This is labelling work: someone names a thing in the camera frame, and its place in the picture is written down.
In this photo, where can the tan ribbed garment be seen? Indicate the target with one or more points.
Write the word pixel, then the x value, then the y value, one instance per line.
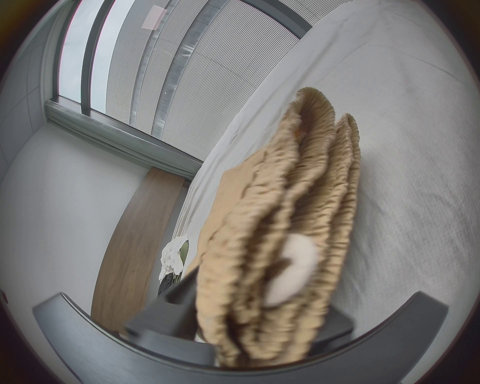
pixel 285 187

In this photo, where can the bed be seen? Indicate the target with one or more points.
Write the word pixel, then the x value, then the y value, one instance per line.
pixel 393 157

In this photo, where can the pile of clothes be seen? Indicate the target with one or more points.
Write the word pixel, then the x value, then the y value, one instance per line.
pixel 173 258

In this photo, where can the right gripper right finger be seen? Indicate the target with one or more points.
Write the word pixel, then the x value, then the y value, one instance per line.
pixel 294 266

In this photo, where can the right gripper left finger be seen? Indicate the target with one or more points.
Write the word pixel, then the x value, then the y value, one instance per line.
pixel 170 318

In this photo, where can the window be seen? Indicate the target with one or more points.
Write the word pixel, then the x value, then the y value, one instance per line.
pixel 180 86

